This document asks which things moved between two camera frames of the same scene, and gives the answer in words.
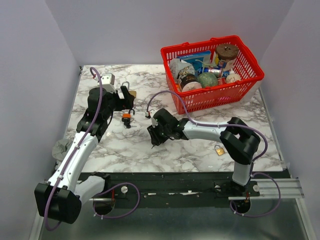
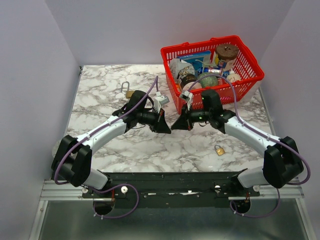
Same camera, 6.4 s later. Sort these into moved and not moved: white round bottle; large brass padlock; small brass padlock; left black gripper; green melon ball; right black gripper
Moved: left black gripper; right black gripper
Not moved: green melon ball; white round bottle; small brass padlock; large brass padlock
